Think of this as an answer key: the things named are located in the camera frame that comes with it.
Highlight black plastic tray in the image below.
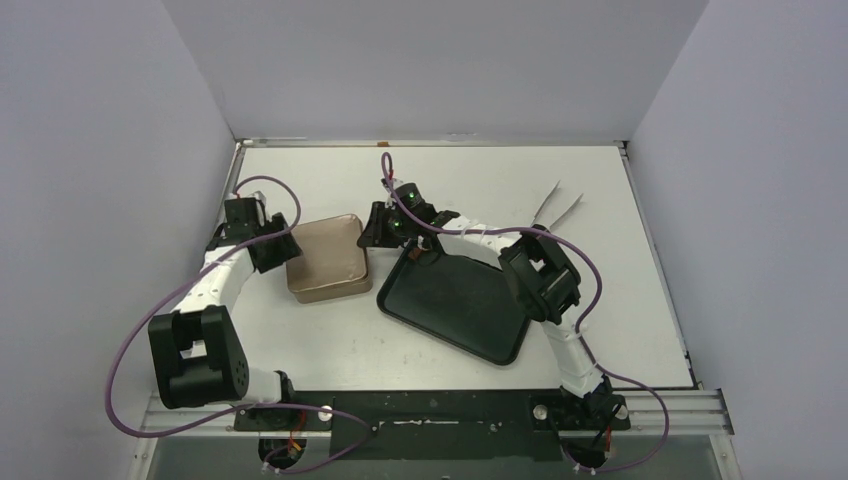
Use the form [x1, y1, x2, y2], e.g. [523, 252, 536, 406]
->
[376, 246, 530, 366]

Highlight purple cable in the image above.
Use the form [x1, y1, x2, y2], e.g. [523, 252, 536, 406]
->
[380, 152, 670, 475]
[104, 175, 372, 475]

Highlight gold chocolate box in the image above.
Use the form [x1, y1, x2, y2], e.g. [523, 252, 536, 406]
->
[286, 265, 373, 304]

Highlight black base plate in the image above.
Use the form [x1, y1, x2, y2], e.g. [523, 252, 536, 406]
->
[233, 389, 631, 461]

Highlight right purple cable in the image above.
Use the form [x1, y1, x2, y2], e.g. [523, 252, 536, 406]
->
[380, 152, 670, 475]

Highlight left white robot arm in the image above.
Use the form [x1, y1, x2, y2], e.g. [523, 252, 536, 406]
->
[147, 192, 302, 430]

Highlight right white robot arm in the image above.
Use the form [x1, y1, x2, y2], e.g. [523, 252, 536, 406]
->
[357, 180, 630, 431]

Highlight metal tongs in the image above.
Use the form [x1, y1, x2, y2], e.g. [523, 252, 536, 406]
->
[530, 181, 584, 233]

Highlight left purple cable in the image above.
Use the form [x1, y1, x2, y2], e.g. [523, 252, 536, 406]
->
[104, 175, 372, 475]

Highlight brown box lid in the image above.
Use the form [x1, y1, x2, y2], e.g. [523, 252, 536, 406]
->
[286, 214, 369, 272]

